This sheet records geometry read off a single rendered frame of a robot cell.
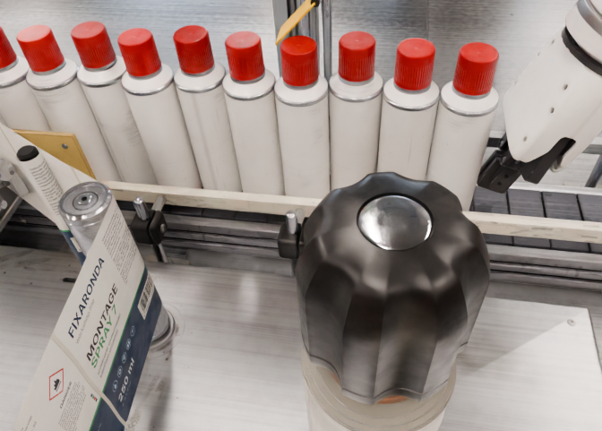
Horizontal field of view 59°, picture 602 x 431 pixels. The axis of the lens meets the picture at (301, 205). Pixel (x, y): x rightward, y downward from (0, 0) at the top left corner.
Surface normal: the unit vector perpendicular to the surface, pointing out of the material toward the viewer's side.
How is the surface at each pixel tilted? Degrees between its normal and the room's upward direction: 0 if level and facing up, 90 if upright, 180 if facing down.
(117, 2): 0
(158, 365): 0
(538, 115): 69
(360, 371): 90
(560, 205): 0
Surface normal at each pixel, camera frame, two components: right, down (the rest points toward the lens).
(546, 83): -0.95, -0.30
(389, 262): -0.09, -0.53
